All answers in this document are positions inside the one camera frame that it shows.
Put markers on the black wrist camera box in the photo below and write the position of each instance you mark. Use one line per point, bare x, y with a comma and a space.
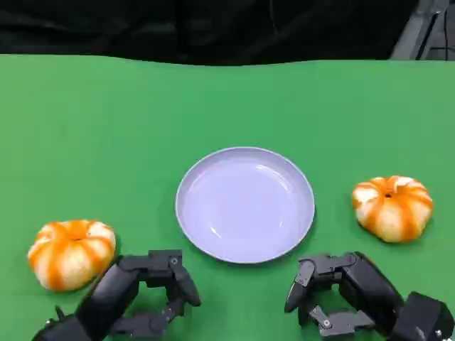
57, 330
423, 316

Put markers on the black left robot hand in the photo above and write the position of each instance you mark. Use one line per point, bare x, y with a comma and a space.
110, 295

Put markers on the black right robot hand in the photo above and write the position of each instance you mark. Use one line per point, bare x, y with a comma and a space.
369, 287

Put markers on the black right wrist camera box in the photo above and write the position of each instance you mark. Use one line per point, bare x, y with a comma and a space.
423, 316

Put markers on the black backdrop cloth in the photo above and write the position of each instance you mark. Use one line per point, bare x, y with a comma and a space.
177, 28

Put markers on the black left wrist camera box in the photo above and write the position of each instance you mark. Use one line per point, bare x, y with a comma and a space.
57, 330

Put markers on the orange and white bread roll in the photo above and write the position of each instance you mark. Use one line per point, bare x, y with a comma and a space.
71, 255
394, 213

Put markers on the grey metal frame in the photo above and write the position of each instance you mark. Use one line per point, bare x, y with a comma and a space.
412, 32

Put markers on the green table cloth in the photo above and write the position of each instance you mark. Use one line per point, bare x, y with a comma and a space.
106, 142

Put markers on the lilac plate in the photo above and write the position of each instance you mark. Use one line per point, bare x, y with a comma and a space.
245, 206

